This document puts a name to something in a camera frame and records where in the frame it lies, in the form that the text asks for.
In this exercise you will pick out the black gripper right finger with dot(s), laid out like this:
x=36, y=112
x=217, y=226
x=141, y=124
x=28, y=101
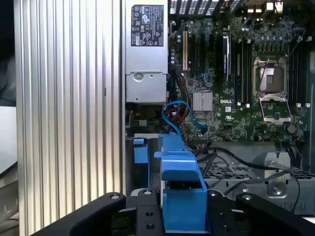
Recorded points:
x=268, y=214

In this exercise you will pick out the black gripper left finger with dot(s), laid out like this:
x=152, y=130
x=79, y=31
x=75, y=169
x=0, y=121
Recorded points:
x=145, y=216

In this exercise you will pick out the hard disk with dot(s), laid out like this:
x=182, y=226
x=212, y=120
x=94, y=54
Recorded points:
x=183, y=209

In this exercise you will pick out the metal disk bay cage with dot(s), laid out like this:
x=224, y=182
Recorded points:
x=278, y=186

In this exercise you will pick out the blue disk carrier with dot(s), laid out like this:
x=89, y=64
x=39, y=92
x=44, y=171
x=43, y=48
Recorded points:
x=140, y=152

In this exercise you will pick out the black RAM slot bank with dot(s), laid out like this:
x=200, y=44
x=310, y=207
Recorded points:
x=242, y=71
x=299, y=73

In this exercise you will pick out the white expansion slot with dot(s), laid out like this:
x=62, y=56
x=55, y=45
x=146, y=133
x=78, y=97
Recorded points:
x=185, y=50

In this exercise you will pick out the black PC case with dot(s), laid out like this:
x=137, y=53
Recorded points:
x=258, y=177

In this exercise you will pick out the green motherboard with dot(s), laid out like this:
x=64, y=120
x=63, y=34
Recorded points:
x=231, y=120

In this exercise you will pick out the metal socket cover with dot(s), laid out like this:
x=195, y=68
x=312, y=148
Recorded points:
x=275, y=98

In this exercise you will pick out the silver chipset heatsink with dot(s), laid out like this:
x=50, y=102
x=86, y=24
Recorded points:
x=202, y=101

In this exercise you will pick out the CPU socket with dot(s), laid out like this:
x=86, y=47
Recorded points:
x=272, y=78

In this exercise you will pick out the thin metal locking lever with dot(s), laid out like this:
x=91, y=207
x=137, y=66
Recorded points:
x=262, y=75

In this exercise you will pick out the silver power supply unit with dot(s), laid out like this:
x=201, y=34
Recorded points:
x=146, y=56

